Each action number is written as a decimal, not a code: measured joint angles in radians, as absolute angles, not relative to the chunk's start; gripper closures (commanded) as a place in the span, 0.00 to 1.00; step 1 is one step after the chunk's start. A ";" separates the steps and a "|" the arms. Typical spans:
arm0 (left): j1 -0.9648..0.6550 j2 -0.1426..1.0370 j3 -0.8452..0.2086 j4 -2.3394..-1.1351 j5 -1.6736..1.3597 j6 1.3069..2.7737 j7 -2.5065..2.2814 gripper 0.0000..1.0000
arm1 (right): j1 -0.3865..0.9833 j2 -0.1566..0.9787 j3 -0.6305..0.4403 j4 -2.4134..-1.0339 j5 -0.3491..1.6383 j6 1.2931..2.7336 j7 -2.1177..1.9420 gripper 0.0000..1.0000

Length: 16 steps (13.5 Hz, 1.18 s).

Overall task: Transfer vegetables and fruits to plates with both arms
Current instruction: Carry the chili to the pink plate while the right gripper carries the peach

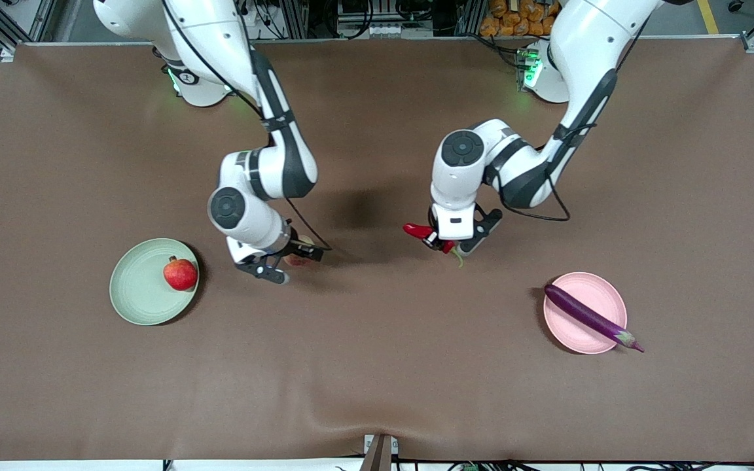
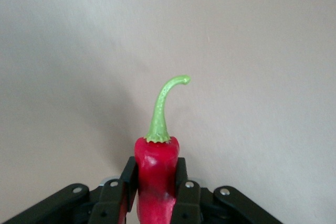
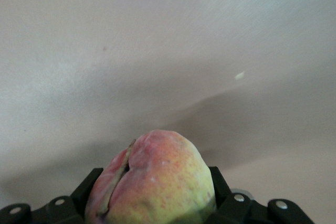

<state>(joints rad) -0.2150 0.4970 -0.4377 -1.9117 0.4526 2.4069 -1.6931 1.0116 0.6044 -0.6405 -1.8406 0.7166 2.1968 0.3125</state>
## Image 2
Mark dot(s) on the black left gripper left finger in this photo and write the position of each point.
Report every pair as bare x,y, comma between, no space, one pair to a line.
110,197

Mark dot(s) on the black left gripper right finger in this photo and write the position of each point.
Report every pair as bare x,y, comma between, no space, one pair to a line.
191,203

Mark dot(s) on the red chili pepper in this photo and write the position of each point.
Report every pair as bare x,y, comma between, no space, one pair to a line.
155,176

